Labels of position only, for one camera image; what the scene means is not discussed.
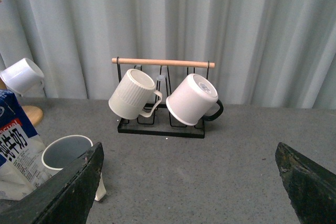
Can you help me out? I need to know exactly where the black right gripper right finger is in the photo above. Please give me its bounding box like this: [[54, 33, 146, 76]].
[[275, 142, 335, 223]]

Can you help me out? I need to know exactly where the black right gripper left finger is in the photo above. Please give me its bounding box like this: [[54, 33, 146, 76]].
[[1, 142, 104, 223]]

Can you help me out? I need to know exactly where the cream HOME mug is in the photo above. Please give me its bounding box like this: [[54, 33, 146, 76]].
[[41, 134, 107, 202]]

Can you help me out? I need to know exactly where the blue white milk carton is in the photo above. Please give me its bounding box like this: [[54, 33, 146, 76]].
[[1, 89, 52, 200]]

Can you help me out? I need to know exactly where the wooden mug tree stand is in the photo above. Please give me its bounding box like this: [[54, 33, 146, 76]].
[[10, 77, 44, 126]]

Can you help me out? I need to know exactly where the cream ribbed hanging mug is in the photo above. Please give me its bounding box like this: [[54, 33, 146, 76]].
[[108, 69, 163, 120]]

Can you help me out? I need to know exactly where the white mug on tree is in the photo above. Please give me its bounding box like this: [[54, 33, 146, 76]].
[[1, 58, 45, 95]]

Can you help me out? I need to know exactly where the grey pleated curtain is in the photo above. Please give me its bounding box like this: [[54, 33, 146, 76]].
[[1, 0, 335, 109]]

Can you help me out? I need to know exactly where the white mug black handle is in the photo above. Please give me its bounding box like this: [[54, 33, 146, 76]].
[[166, 73, 224, 126]]

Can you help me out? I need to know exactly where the black wire mug rack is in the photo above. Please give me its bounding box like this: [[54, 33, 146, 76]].
[[112, 57, 215, 138]]

